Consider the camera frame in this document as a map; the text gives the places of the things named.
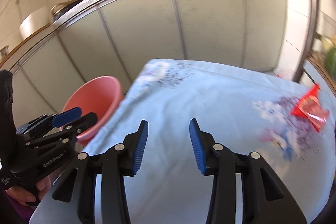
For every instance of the white rice cooker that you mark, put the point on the white rice cooker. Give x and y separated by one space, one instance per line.
35 22

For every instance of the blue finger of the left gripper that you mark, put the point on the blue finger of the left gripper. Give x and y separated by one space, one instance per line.
66 117
39 132

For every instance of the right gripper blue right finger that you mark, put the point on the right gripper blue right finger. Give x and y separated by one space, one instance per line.
198 144

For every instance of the red white plastic bag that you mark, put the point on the red white plastic bag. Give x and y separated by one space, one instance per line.
286 74

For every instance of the pink plastic bucket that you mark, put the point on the pink plastic bucket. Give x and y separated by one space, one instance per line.
101 96

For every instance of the red snack packet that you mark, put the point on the red snack packet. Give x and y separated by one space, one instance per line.
309 108

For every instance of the left hand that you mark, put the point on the left hand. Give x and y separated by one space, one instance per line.
24 197

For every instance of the dark basket with handle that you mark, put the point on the dark basket with handle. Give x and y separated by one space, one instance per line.
61 8

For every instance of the clear bag of vegetables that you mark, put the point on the clear bag of vegetables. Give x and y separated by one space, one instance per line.
324 52

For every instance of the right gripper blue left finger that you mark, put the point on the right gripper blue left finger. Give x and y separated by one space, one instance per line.
139 144

